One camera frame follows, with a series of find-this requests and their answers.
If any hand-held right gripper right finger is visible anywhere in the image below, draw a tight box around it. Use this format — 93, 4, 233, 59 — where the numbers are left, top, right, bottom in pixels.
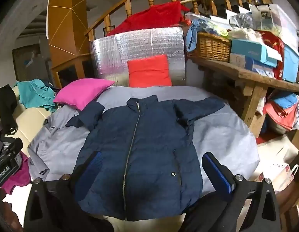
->
201, 152, 283, 232

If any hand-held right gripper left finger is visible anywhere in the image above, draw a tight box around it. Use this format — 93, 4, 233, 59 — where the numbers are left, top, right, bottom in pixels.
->
24, 151, 104, 232

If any navy blue padded jacket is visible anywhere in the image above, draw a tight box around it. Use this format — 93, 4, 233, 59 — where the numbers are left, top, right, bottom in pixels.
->
66, 95, 225, 221

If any person's left forearm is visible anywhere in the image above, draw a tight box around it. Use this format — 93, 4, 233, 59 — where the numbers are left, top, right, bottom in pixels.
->
0, 190, 21, 232

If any magenta garment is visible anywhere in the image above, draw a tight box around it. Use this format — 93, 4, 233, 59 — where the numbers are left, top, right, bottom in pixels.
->
1, 151, 31, 195

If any grey bed sheet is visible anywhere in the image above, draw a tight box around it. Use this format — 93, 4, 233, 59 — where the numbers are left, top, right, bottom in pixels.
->
27, 85, 261, 223

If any cream sofa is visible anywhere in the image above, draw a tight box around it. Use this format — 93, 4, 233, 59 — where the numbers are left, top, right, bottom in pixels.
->
0, 87, 58, 150

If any white cardboard box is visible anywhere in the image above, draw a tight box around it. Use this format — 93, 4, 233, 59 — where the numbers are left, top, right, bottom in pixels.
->
257, 135, 299, 174

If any printed paper bag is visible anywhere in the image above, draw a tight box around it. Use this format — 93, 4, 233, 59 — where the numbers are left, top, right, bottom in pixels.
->
261, 163, 299, 191

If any black garment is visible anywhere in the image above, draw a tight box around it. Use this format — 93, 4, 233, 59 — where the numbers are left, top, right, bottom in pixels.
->
0, 84, 19, 136

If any pink pillow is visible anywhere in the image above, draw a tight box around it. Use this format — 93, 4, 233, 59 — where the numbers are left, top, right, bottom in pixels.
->
53, 78, 115, 112

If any teal garment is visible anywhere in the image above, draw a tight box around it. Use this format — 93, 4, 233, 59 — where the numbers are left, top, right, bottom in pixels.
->
13, 78, 59, 113

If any stack of red cloths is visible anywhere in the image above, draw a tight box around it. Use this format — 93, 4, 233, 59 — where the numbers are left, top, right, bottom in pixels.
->
266, 101, 299, 131

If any folded blue cloth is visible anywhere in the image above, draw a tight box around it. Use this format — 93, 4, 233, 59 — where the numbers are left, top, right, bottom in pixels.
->
271, 93, 299, 109

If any wooden table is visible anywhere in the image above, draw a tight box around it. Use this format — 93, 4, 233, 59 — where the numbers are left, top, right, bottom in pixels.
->
187, 53, 299, 138

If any red pillow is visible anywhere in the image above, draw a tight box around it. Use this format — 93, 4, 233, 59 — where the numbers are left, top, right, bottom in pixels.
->
127, 54, 172, 87

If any white and blue box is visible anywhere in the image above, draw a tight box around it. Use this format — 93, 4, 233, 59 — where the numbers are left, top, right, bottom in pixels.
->
229, 53, 274, 78

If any wicker basket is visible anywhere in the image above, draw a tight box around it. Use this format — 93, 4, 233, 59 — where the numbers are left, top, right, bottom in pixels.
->
188, 31, 231, 62

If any teal cardboard box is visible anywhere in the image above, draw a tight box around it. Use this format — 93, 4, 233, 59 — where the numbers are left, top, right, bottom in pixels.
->
230, 39, 283, 68

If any blue storage bin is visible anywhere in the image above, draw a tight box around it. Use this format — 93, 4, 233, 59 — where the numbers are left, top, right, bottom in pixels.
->
281, 45, 299, 83

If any silver foil insulation mat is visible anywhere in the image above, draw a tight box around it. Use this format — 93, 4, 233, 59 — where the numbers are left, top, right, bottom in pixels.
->
89, 26, 187, 87

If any light blue cloth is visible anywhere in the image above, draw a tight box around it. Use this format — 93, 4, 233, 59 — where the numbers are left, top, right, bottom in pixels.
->
186, 19, 213, 52

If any red and gold bag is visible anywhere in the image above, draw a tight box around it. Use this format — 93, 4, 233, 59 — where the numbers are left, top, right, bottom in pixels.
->
261, 30, 285, 80

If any orange-brown wooden pillar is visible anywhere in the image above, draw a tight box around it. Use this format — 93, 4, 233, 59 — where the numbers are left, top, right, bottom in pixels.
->
46, 0, 92, 87

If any grey plastic bag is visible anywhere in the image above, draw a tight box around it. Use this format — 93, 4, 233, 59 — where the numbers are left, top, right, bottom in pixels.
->
229, 13, 254, 29

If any red cloth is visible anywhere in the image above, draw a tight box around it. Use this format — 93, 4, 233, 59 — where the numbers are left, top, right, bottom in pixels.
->
107, 0, 190, 37

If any clear plastic storage box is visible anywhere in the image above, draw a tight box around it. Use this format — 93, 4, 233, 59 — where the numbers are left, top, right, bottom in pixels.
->
251, 3, 299, 51

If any wooden stair railing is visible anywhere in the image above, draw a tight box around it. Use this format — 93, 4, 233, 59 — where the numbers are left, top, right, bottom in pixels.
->
85, 0, 273, 41

